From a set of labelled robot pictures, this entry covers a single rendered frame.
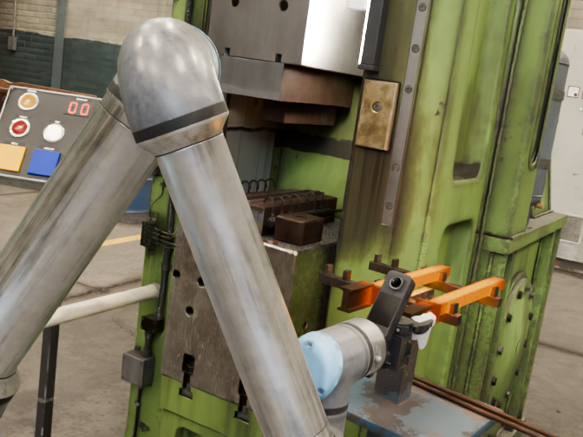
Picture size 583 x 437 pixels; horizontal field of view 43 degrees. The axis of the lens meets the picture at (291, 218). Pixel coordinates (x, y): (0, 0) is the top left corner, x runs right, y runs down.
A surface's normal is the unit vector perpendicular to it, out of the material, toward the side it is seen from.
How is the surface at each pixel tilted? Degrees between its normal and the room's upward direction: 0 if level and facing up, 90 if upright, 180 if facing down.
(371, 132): 90
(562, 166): 90
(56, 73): 90
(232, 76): 90
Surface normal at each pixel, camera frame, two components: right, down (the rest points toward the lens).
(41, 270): 0.22, 0.32
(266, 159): 0.85, 0.21
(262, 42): -0.51, 0.09
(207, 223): -0.09, 0.22
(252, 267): 0.56, -0.04
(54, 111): -0.02, -0.34
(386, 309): -0.40, -0.45
